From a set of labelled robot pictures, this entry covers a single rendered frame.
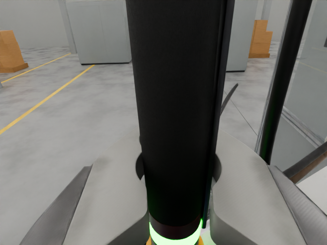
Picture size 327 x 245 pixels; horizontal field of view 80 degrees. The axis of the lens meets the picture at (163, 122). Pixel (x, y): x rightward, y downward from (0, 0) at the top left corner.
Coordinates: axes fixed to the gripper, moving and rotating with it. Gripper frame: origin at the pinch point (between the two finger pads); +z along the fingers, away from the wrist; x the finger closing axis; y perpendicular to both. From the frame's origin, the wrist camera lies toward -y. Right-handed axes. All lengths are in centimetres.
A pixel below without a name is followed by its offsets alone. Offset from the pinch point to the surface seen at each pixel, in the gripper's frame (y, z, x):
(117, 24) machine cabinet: 20, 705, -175
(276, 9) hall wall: -7, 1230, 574
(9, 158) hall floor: 149, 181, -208
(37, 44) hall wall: 129, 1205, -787
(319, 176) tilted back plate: 26.1, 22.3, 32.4
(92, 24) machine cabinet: 16, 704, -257
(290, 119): 52, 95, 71
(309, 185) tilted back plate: 28.3, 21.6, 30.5
